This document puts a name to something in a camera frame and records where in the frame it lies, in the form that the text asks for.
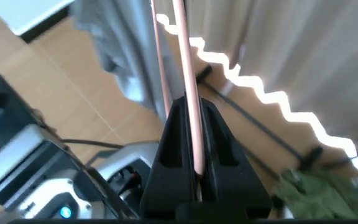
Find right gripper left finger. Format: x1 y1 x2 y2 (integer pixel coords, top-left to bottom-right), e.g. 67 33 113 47
139 95 199 219

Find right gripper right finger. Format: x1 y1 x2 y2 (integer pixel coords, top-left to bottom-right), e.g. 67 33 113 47
200 97 273 219

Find pink clothes hanger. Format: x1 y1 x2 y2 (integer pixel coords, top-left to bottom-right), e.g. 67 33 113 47
149 0 206 175

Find pale grey shorts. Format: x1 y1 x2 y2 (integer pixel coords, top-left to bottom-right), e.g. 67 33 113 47
70 0 186 121

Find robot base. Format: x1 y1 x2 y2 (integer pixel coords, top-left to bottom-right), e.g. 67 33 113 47
0 72 162 220

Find black clothes rack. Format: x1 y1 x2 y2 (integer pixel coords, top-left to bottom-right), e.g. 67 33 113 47
195 64 358 175

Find green garment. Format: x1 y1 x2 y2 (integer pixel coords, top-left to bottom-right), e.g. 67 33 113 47
272 167 358 220

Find beige curtain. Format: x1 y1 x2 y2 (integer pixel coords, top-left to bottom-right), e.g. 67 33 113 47
154 0 358 151

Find black cable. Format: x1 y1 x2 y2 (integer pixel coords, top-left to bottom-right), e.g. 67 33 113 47
61 138 160 149

